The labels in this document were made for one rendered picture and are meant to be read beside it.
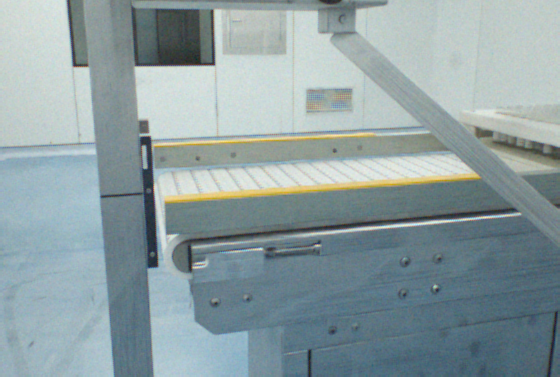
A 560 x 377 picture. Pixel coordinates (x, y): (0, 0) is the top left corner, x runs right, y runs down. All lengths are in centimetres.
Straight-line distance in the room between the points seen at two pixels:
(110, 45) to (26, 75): 488
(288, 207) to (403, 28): 584
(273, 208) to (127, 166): 32
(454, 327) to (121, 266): 47
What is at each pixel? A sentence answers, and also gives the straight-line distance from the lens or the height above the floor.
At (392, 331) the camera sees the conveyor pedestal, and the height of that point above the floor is 75.
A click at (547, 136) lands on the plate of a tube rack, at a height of 98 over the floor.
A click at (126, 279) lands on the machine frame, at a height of 75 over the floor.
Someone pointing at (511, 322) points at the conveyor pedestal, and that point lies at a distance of 78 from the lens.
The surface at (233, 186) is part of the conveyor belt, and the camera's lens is 67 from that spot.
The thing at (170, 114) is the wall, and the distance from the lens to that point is 560.
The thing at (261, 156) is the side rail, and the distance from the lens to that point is 78.
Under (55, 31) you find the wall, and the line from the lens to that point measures 558.
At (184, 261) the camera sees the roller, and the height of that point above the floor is 89.
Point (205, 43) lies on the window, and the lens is 560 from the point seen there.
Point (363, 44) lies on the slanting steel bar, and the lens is 52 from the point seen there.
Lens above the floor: 109
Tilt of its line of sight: 13 degrees down
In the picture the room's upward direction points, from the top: straight up
